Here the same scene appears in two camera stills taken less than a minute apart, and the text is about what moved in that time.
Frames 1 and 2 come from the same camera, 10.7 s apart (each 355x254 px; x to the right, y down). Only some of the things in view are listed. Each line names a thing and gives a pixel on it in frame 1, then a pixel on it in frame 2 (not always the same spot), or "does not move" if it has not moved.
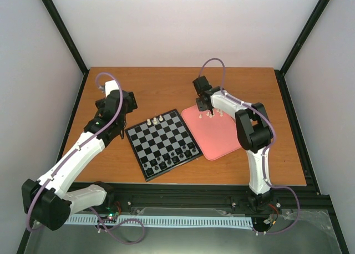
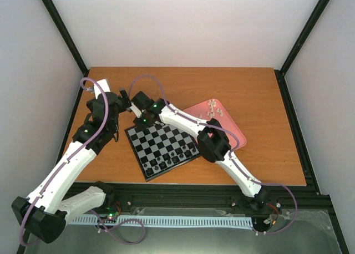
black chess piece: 190,145 does not move
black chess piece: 149,171 does not move
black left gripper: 132,104 does not move
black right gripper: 201,107 to 137,124
